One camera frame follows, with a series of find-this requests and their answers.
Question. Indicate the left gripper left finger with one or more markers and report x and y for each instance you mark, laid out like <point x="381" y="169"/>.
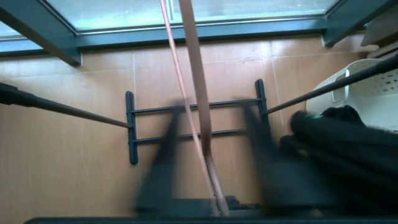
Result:
<point x="161" y="180"/>

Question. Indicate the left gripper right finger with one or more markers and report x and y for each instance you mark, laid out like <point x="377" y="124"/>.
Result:
<point x="280" y="193"/>

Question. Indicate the black garment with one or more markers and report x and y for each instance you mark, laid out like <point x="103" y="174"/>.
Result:
<point x="357" y="149"/>

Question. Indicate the pink clothes hanger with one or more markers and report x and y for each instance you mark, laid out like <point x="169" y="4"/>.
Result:
<point x="192" y="46"/>

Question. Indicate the black clothes rack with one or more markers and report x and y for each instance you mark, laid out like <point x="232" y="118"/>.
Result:
<point x="132" y="124"/>

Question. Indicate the white laundry basket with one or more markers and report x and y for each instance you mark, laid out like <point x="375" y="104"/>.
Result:
<point x="373" y="102"/>

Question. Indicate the window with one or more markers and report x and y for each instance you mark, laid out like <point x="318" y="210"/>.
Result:
<point x="124" y="37"/>

